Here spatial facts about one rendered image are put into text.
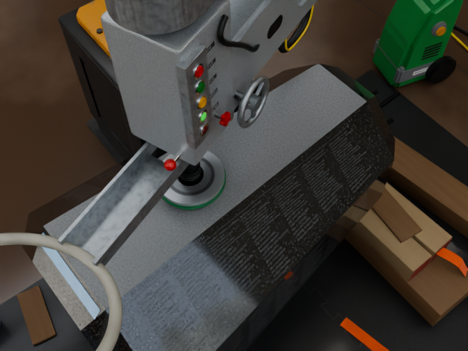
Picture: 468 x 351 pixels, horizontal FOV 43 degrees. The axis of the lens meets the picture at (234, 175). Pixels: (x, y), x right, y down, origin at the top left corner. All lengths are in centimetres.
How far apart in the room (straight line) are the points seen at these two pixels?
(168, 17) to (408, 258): 164
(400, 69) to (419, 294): 126
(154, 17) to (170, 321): 96
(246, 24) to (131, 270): 78
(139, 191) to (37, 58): 217
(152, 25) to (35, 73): 242
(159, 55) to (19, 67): 242
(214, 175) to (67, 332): 114
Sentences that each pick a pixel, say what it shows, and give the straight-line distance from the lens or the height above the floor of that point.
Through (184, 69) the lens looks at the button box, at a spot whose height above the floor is 155.
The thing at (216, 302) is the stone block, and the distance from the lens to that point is 187.
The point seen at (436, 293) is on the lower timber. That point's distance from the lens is 262.
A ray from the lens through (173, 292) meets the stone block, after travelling 181.
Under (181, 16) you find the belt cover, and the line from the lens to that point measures 123.
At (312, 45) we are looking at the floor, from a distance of 356.
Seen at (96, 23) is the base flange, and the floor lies 78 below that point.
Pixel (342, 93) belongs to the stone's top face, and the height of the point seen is 87.
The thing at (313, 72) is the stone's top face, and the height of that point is 87.
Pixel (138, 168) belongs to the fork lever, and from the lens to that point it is 165.
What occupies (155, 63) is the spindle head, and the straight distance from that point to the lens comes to 133.
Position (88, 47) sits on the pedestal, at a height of 74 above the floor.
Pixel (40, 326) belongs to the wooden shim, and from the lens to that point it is 272.
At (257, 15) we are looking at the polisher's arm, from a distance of 157.
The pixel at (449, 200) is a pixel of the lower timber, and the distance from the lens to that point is 287.
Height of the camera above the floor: 245
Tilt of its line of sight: 56 degrees down
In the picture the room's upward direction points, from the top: 2 degrees counter-clockwise
